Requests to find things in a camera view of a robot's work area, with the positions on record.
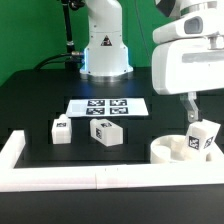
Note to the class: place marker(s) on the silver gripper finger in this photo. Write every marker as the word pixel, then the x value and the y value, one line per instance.
pixel 189 102

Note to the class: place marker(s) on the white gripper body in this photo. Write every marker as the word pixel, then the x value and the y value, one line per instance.
pixel 187 65

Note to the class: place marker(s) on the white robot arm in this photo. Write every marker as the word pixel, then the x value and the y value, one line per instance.
pixel 121 32

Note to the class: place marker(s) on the paper sheet with markers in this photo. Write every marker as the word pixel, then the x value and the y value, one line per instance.
pixel 107 107

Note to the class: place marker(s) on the white U-shaped fence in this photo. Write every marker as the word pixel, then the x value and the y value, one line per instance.
pixel 13 179

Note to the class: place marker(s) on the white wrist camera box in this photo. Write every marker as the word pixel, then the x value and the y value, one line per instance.
pixel 204 25

